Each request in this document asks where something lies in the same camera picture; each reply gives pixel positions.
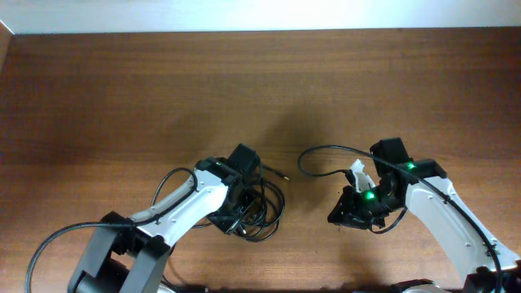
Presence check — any black USB cable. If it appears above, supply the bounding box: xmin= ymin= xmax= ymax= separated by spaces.
xmin=190 ymin=160 xmax=291 ymax=243

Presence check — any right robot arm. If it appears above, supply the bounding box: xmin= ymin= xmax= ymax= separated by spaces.
xmin=327 ymin=138 xmax=520 ymax=292

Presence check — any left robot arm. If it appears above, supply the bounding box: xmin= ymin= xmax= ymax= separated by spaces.
xmin=67 ymin=144 xmax=261 ymax=292

